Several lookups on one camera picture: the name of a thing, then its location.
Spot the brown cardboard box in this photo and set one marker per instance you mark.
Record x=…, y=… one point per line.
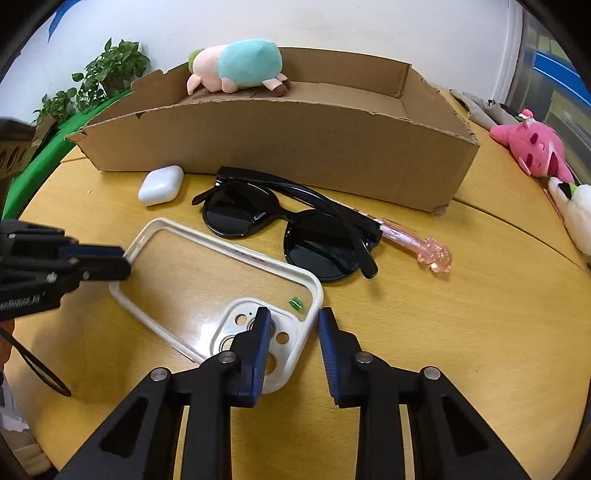
x=277, y=138

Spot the white plush toy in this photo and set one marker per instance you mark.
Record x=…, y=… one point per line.
x=577, y=217

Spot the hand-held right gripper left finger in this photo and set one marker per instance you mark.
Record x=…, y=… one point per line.
x=262, y=353

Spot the black sunglasses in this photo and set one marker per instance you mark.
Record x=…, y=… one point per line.
x=240, y=217

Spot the white earbuds case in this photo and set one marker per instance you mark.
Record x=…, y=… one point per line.
x=159, y=184

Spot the small green sticker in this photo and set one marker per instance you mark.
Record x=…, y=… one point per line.
x=295, y=303

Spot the green potted plant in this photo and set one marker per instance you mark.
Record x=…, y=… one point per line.
x=115, y=64

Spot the white clear phone case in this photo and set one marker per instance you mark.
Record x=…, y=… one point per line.
x=231, y=314

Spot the blue striped glass partition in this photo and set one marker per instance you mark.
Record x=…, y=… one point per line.
x=549, y=64

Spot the grey cloth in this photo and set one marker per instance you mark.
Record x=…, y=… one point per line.
x=480, y=110

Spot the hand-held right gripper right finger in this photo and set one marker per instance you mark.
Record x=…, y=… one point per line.
x=327, y=355

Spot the pink transparent pen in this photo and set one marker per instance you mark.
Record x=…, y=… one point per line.
x=434, y=256

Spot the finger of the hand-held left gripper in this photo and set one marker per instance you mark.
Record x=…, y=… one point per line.
x=106, y=271
x=97, y=252

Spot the blue wall sticker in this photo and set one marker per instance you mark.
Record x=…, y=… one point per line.
x=62, y=16

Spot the teal and pink plush toy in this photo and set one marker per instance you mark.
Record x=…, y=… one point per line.
x=249, y=62

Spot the green board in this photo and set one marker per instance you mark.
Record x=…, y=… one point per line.
x=51, y=147

